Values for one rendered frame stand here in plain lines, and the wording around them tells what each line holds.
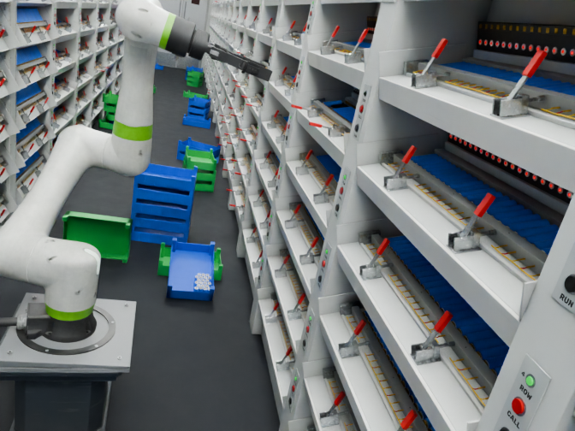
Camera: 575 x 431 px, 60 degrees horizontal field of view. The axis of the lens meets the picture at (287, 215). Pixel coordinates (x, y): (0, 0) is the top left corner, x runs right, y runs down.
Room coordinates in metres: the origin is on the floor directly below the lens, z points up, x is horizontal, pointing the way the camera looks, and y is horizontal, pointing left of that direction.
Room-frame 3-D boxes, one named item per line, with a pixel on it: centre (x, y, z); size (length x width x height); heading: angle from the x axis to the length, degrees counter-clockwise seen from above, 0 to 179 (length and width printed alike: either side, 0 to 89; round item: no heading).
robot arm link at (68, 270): (1.17, 0.54, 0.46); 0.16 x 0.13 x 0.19; 90
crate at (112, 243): (2.14, 0.87, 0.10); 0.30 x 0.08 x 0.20; 102
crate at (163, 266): (2.21, 0.42, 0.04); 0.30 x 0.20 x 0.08; 104
